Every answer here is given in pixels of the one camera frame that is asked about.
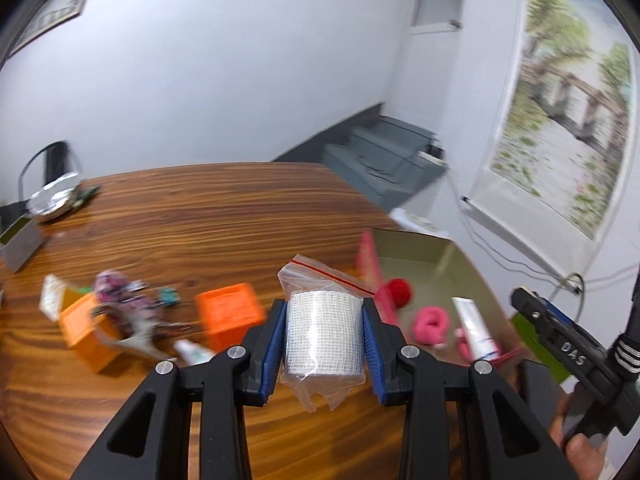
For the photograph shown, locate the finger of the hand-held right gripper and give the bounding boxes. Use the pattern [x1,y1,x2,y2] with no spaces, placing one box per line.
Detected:
[510,286,608,376]

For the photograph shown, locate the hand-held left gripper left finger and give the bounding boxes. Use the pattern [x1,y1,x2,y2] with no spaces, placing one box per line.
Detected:
[70,299,288,480]

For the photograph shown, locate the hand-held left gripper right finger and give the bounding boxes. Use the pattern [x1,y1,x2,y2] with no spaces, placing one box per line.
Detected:
[361,297,581,480]

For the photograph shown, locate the bagged white bandage roll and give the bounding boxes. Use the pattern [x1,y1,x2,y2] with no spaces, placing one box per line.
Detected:
[277,254,381,413]

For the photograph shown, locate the large orange embossed cube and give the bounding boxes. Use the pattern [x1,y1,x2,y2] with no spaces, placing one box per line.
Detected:
[195,282,266,353]

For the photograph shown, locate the small pink knotted foam tube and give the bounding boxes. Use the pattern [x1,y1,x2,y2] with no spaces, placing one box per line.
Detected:
[411,307,451,346]

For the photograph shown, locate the red pompom ball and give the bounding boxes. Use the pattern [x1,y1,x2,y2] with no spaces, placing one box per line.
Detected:
[376,277,415,309]

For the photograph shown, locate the small green white tube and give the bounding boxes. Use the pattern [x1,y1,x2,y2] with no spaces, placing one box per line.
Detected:
[174,339,218,367]

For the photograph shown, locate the white cream tube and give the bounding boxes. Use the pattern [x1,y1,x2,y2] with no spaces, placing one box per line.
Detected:
[451,296,501,361]

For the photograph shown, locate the pink shallow box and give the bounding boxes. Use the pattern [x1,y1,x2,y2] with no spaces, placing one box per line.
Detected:
[356,229,566,411]

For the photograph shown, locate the pink leopard plush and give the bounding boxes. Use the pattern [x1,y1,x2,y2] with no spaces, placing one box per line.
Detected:
[94,270,161,318]

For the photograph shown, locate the small orange cube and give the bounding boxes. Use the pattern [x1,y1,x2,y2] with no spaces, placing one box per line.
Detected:
[59,292,151,373]

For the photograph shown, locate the white paper packet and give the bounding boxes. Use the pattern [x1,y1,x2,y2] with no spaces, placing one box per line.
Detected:
[39,274,68,322]

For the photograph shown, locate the person's right hand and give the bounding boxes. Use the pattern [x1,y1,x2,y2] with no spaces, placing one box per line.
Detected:
[549,392,626,480]

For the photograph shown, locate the white printed paper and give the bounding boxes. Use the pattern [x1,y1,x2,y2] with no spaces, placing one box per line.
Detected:
[390,207,446,235]

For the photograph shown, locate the grey stairs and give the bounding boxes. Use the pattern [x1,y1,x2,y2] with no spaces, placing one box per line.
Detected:
[272,102,448,213]

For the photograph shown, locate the green pen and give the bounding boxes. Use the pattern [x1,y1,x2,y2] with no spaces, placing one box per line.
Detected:
[75,186,103,208]

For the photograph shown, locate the foil tray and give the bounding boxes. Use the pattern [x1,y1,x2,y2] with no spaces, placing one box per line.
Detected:
[25,171,83,223]

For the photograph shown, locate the grey box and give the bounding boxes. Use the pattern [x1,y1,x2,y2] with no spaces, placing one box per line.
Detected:
[0,215,45,273]

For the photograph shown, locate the black office chair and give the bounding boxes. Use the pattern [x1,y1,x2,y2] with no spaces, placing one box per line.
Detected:
[17,140,81,201]

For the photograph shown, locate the thin black wall cable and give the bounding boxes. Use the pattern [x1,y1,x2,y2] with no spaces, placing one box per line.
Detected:
[457,195,640,311]

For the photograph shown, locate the landscape wall scroll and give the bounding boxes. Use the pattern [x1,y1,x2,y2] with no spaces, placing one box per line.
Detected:
[462,0,638,281]

